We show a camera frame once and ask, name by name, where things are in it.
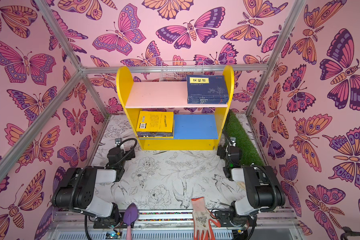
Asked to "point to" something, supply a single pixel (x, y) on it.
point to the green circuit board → (113, 235)
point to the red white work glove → (203, 220)
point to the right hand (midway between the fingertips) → (230, 145)
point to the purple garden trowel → (130, 216)
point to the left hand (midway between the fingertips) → (125, 145)
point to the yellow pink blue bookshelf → (196, 126)
